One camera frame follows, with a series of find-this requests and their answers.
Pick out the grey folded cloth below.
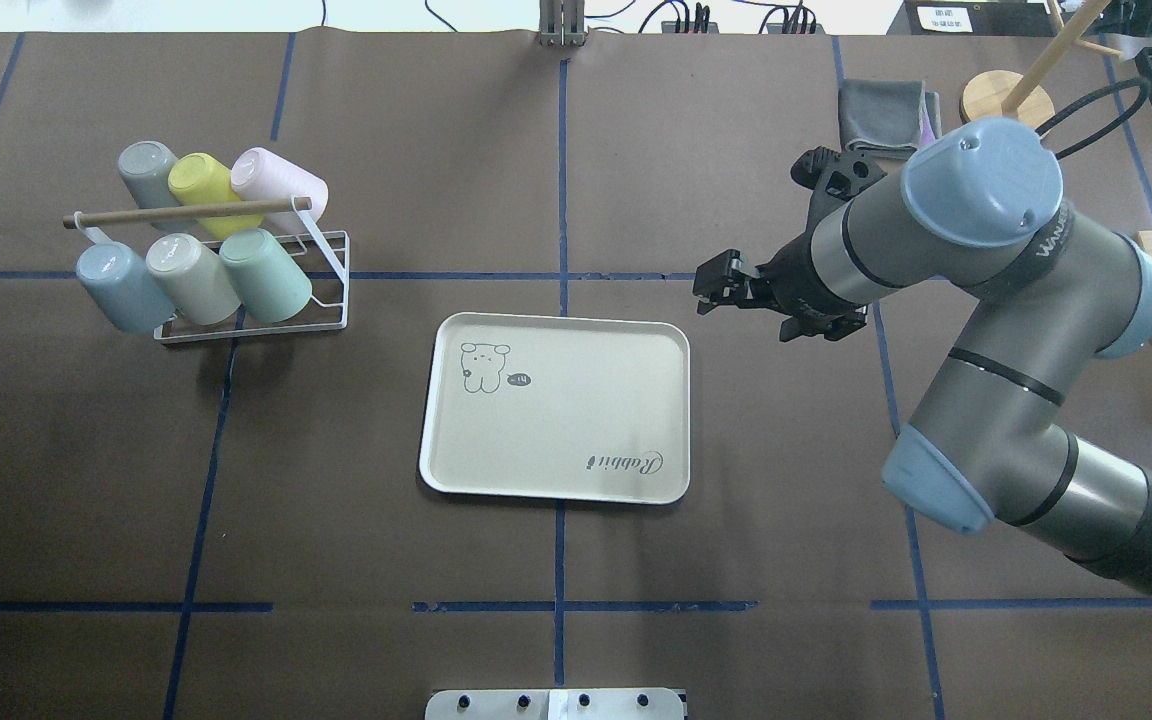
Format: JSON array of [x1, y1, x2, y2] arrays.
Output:
[[838, 78, 942, 159]]

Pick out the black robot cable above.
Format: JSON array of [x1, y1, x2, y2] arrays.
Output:
[[1034, 77, 1152, 161]]

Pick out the blue cup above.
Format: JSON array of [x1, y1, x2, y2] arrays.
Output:
[[76, 242, 177, 334]]

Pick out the cream cup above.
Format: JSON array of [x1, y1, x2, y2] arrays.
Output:
[[146, 233, 241, 325]]

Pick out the pink cup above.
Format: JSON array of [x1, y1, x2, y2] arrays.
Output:
[[230, 147, 329, 222]]

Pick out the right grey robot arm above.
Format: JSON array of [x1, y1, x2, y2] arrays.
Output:
[[692, 118, 1152, 597]]

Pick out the wooden rack handle rod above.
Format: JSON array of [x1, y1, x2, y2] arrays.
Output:
[[61, 196, 314, 229]]

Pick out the aluminium frame post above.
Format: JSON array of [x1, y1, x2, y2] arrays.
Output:
[[538, 0, 588, 47]]

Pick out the green cup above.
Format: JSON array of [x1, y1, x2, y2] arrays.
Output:
[[219, 227, 312, 323]]

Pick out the grey cup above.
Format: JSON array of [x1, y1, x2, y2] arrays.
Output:
[[116, 141, 180, 209]]

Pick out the yellow cup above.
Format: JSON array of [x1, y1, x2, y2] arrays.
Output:
[[166, 152, 264, 241]]

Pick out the cream rabbit tray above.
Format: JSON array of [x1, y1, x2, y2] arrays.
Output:
[[419, 313, 691, 505]]

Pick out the wooden stand with round base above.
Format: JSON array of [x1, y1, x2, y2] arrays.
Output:
[[958, 1, 1128, 129]]

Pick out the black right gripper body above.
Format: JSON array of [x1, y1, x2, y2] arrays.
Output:
[[758, 234, 867, 342]]

